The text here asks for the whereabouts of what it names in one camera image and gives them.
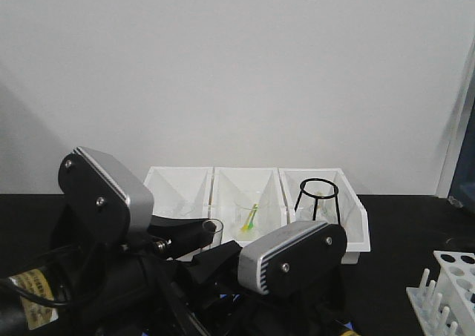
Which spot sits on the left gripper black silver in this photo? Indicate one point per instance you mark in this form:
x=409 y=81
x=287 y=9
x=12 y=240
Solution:
x=107 y=207

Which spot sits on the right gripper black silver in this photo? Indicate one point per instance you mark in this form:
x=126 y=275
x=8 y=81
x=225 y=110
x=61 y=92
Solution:
x=298 y=264

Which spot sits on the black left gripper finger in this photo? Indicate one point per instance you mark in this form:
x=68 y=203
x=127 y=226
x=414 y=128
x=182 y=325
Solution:
x=209 y=265

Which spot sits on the clear glass test tube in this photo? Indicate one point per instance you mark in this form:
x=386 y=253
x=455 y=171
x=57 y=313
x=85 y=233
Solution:
x=212 y=233

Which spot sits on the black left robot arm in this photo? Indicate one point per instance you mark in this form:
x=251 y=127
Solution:
x=114 y=268

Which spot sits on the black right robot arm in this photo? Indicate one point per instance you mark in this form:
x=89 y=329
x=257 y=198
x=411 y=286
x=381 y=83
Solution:
x=260 y=318

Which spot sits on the white test tube rack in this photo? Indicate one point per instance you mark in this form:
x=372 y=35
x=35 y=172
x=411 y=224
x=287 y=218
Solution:
x=446 y=306

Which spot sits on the blue-grey pegboard drying rack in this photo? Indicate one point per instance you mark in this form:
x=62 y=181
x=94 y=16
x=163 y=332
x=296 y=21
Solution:
x=461 y=193

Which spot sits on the blue plastic tray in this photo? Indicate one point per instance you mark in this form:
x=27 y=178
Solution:
x=230 y=299

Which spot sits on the left white storage bin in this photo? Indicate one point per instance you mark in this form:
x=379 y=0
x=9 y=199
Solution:
x=171 y=184

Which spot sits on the white storage bin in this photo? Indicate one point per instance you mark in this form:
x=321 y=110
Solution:
x=171 y=184
x=354 y=218
x=229 y=182

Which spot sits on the yellow green plastic spoons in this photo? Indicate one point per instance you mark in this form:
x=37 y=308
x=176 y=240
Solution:
x=249 y=223

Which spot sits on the glass flask in right bin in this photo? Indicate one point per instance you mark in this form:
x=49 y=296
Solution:
x=325 y=211

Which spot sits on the glass beaker in middle bin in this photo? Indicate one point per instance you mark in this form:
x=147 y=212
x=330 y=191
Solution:
x=243 y=203

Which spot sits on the middle white storage bin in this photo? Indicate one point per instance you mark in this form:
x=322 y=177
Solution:
x=229 y=182

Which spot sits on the right white storage bin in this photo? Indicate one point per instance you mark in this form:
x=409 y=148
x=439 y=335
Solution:
x=354 y=218

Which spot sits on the black wire tripod stand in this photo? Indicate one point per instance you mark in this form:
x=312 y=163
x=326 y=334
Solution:
x=319 y=188

